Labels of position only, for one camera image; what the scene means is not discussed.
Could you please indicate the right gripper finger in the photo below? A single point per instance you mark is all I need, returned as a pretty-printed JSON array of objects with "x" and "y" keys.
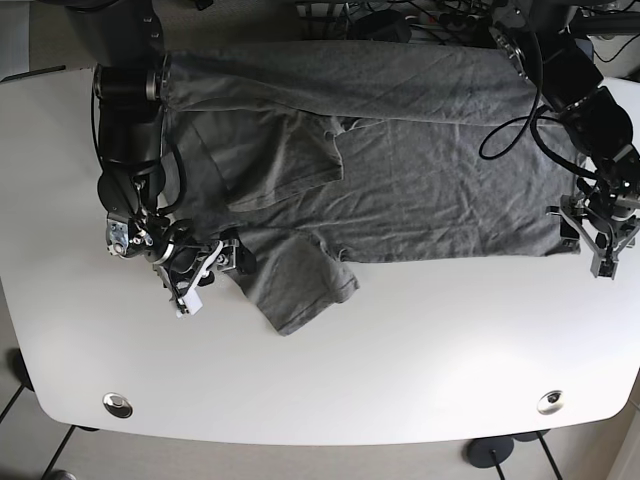
[{"x": 245, "y": 260}]

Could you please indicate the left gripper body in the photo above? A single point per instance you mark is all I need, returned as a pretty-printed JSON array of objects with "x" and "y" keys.
[{"x": 604, "y": 210}]

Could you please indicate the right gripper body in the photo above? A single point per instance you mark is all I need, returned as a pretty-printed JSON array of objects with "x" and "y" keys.
[{"x": 182, "y": 263}]

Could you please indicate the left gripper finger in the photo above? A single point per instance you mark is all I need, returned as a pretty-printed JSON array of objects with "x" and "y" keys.
[{"x": 570, "y": 238}]

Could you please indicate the grey T-shirt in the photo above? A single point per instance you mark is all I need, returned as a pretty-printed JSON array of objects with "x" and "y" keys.
[{"x": 322, "y": 154}]

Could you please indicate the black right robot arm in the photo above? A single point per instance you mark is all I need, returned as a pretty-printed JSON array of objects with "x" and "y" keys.
[{"x": 143, "y": 179}]

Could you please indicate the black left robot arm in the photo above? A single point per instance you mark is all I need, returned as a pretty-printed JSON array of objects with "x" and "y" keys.
[{"x": 542, "y": 39}]

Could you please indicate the left chrome table grommet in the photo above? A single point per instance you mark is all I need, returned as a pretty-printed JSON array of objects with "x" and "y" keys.
[{"x": 117, "y": 405}]

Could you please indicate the chrome table grommet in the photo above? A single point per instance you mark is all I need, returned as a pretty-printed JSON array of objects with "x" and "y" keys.
[
  {"x": 551, "y": 402},
  {"x": 117, "y": 405}
]

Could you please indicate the right chrome table grommet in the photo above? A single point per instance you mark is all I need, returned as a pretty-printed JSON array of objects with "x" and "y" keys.
[{"x": 551, "y": 402}]

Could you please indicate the black round stand base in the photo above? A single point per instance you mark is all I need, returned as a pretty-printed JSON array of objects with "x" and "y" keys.
[{"x": 488, "y": 452}]

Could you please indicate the grey sneaker shoe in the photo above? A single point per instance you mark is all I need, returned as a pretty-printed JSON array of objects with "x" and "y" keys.
[{"x": 61, "y": 475}]

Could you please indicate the black power adapter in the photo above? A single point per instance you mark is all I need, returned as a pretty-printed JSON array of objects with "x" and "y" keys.
[{"x": 383, "y": 25}]

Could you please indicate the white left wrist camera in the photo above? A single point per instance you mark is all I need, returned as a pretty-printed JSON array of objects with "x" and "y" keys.
[{"x": 604, "y": 267}]

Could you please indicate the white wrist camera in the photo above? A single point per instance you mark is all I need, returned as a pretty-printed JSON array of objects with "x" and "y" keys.
[
  {"x": 604, "y": 267},
  {"x": 189, "y": 304}
]

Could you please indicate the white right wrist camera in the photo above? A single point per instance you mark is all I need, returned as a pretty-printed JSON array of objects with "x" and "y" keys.
[{"x": 189, "y": 304}]

